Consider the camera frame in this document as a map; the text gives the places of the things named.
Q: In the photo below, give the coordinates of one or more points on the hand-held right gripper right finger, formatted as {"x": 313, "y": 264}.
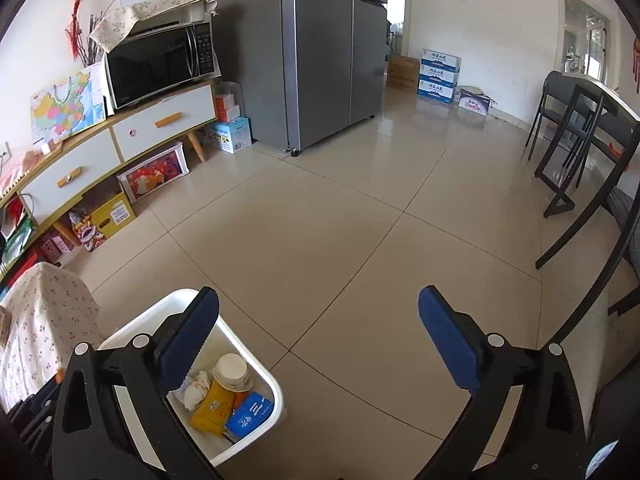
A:
{"x": 447, "y": 340}

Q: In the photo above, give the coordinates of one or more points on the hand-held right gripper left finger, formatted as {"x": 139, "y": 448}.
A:
{"x": 187, "y": 345}

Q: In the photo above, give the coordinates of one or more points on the white tissue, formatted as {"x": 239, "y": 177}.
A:
{"x": 197, "y": 390}

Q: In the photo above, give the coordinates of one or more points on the white paper cup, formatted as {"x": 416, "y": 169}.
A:
{"x": 232, "y": 367}

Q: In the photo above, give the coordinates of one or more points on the yellow packet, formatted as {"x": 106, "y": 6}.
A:
{"x": 212, "y": 410}

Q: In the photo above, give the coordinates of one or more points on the light blue packet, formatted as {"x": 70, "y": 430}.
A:
{"x": 250, "y": 412}

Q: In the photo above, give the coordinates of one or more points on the white plastic bin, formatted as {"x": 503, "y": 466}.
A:
{"x": 265, "y": 425}

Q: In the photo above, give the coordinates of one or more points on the cherry print tablecloth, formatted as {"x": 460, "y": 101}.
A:
{"x": 45, "y": 310}

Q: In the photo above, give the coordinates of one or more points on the yellow printed carton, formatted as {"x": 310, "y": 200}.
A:
{"x": 105, "y": 220}

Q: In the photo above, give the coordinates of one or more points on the red gift box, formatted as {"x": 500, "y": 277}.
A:
{"x": 150, "y": 175}

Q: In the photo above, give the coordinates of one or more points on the blue and white carton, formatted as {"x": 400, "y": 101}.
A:
{"x": 230, "y": 135}

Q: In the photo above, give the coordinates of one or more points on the wooden cabinet with white drawers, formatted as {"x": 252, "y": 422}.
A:
{"x": 150, "y": 130}

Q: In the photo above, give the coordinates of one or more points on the pink cloth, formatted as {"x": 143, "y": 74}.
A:
{"x": 10, "y": 175}

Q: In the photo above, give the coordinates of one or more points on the blue water carton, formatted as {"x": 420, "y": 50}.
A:
{"x": 440, "y": 59}
{"x": 435, "y": 92}
{"x": 439, "y": 76}

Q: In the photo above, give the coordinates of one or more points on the black dining table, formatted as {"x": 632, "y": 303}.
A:
{"x": 600, "y": 135}

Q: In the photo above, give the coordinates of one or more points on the black chair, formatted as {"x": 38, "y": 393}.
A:
{"x": 560, "y": 110}

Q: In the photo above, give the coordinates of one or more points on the map printed bag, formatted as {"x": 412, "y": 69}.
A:
{"x": 67, "y": 105}

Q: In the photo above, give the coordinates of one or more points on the brown cardboard carton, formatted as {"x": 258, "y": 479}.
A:
{"x": 402, "y": 72}

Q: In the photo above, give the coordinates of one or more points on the black microwave oven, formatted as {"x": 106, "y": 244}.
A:
{"x": 150, "y": 70}

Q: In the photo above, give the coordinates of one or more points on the grey refrigerator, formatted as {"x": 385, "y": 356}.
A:
{"x": 320, "y": 60}

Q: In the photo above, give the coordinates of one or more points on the dried twigs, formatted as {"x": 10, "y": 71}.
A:
{"x": 95, "y": 40}

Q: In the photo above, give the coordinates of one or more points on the floral cloth cover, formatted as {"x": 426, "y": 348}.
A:
{"x": 145, "y": 10}

